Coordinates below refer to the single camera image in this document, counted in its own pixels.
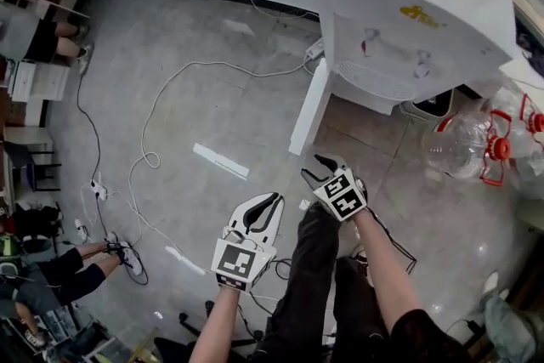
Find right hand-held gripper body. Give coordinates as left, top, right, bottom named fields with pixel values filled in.
left=313, top=158, right=369, bottom=224

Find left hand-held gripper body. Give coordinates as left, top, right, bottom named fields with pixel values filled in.
left=211, top=220, right=278, bottom=293

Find white cabinet door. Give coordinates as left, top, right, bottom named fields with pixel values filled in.
left=288, top=56, right=334, bottom=157

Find white water dispenser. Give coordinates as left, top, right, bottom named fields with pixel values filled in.
left=310, top=0, right=525, bottom=116

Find person's right forearm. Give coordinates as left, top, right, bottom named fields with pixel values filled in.
left=354, top=209, right=427, bottom=333

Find person's left forearm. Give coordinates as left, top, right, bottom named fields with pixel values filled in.
left=186, top=286, right=241, bottom=363

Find person's black trousers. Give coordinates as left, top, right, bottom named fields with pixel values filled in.
left=257, top=199, right=391, bottom=363

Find white power strip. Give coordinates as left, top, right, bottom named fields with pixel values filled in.
left=305, top=37, right=327, bottom=62
left=88, top=178, right=111, bottom=201

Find black bin white rim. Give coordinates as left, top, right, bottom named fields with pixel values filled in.
left=398, top=88, right=456, bottom=125

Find person's black sleeve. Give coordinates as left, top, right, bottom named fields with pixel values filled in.
left=389, top=308, right=471, bottom=363

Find black backpack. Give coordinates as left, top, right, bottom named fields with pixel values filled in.
left=10, top=201, right=65, bottom=243

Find black chair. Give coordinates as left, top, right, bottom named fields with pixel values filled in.
left=3, top=139, right=63, bottom=193

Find white shelf unit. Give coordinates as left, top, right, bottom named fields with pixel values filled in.
left=6, top=58, right=71, bottom=103

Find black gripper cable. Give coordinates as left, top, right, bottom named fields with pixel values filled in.
left=365, top=207, right=420, bottom=276

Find clear water jug red handle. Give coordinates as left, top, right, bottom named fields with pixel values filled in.
left=422, top=97, right=518, bottom=189
left=507, top=92, right=544, bottom=201

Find long white cable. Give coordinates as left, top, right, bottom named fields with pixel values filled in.
left=126, top=50, right=318, bottom=254

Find long black cable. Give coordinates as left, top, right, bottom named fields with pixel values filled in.
left=76, top=70, right=150, bottom=286

